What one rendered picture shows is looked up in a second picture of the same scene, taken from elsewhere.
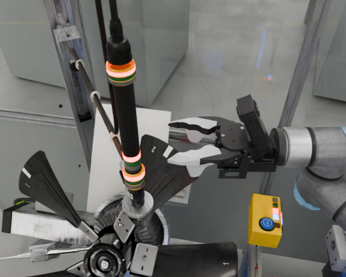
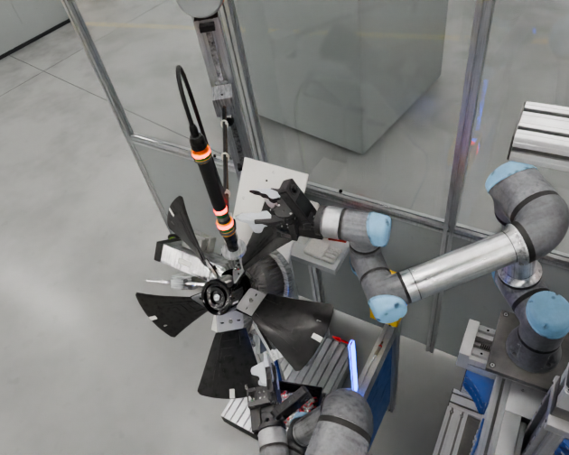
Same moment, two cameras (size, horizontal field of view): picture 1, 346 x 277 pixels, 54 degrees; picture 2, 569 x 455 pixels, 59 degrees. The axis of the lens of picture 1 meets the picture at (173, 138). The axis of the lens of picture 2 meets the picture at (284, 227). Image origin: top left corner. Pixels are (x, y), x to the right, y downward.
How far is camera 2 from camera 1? 0.71 m
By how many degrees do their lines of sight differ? 20
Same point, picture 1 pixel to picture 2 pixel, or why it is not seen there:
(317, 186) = (355, 257)
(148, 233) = (265, 283)
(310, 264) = not seen: hidden behind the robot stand
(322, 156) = (345, 232)
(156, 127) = not seen: hidden behind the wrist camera
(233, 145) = (281, 214)
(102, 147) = (244, 199)
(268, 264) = (455, 369)
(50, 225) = (190, 261)
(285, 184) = not seen: hidden behind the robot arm
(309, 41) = (463, 116)
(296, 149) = (326, 224)
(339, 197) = (364, 268)
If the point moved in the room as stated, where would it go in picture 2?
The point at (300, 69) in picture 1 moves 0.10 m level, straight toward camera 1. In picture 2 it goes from (459, 143) to (443, 161)
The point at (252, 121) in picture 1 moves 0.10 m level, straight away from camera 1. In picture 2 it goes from (287, 199) to (312, 171)
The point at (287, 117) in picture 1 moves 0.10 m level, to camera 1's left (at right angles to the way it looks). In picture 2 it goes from (454, 194) to (426, 190)
